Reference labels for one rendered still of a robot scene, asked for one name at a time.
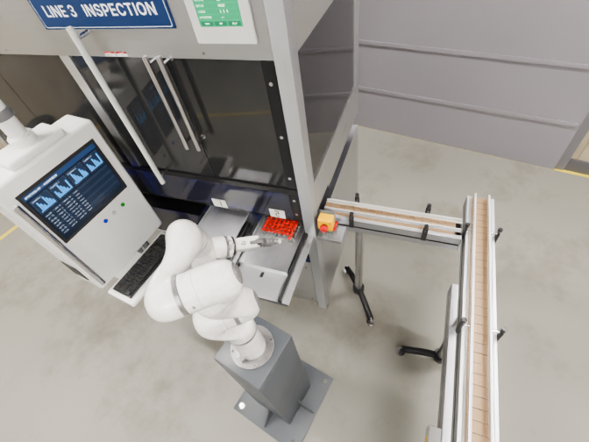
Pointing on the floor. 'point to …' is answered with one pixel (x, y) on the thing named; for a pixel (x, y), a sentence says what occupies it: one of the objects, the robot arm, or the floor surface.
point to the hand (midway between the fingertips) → (267, 242)
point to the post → (296, 128)
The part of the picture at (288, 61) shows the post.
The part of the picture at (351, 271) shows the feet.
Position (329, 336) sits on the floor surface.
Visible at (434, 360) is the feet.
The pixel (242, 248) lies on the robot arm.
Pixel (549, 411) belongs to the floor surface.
